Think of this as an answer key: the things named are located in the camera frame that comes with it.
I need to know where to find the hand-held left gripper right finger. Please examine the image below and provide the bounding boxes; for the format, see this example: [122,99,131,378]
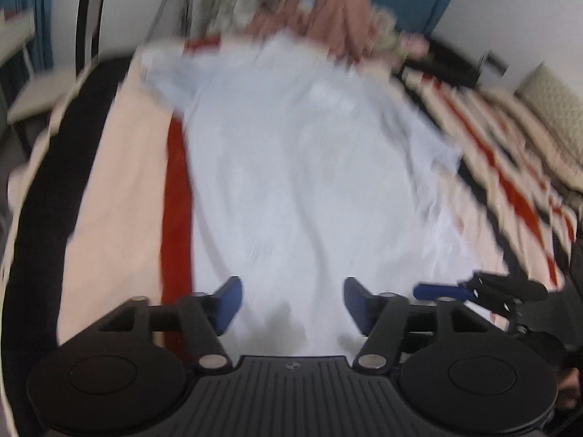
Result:
[343,276,495,371]

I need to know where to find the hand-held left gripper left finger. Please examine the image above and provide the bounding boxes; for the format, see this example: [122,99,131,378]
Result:
[98,275,245,370]

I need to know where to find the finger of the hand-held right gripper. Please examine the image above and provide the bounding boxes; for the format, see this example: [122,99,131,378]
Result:
[413,272,549,305]

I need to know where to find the pale blue t-shirt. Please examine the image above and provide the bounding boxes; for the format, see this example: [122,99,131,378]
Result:
[139,32,484,358]

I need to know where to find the person's right hand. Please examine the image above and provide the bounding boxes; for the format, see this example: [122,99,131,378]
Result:
[556,365,583,413]

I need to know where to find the striped cream red black blanket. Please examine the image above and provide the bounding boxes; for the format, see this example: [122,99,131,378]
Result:
[0,36,583,437]

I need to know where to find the cream quilted pillow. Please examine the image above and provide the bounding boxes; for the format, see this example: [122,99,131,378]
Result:
[514,61,583,187]

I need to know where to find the black flat object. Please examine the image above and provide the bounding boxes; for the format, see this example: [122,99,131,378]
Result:
[403,52,508,89]

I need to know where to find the pink fluffy garment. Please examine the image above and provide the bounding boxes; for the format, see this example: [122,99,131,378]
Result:
[248,0,381,62]

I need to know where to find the white chair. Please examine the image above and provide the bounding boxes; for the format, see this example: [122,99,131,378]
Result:
[0,9,78,123]

